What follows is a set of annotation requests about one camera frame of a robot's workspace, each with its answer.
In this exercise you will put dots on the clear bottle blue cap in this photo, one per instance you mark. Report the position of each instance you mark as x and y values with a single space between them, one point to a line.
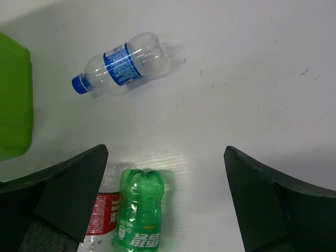
123 68

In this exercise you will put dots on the clear bottle red label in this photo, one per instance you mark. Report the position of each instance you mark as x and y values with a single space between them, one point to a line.
103 222

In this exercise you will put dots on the green plastic bin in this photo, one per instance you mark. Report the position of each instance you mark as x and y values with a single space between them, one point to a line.
17 112

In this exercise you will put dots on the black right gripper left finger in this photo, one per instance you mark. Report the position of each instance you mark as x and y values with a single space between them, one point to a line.
50 210

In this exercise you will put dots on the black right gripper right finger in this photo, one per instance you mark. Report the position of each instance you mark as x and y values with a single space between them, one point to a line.
277 212

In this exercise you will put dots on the green plastic bottle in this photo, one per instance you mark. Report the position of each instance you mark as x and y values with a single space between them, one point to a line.
140 215

